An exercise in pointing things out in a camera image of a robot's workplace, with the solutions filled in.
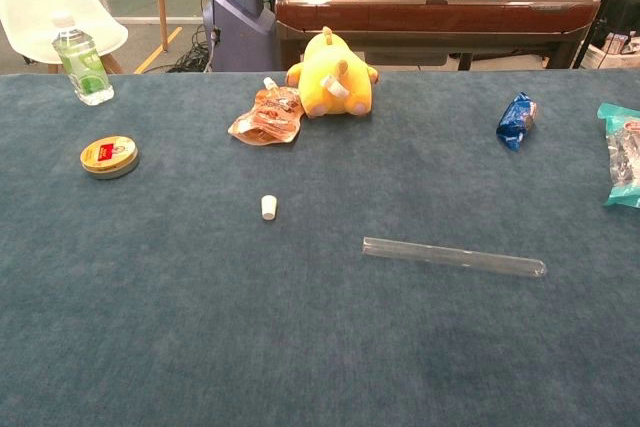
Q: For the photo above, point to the small white cap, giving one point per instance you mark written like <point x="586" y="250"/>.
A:
<point x="269" y="208"/>

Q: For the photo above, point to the clear glass test tube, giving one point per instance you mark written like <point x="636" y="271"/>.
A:
<point x="450" y="256"/>

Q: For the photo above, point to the orange spout pouch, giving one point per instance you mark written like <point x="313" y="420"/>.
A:
<point x="270" y="117"/>

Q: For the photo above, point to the yellow plush toy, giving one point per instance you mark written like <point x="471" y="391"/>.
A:
<point x="330" y="77"/>

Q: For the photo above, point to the blue table mat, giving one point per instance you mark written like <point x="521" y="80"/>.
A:
<point x="300" y="322"/>

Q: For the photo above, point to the blue-grey machine base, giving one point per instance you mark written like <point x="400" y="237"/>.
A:
<point x="240" y="22"/>

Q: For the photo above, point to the blue snack packet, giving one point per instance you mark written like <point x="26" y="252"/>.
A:
<point x="512" y="124"/>

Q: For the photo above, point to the brown mahjong table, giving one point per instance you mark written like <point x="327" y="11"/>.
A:
<point x="425" y="12"/>

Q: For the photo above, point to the round yellow-lid tin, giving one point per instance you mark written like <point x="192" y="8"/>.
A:
<point x="107" y="154"/>

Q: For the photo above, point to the clear green-label water bottle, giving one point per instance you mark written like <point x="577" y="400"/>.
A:
<point x="85" y="72"/>

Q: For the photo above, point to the black tripod stand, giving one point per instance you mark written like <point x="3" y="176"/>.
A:
<point x="581" y="52"/>

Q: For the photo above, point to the teal clear snack bag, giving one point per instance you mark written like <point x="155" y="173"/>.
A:
<point x="625" y="157"/>

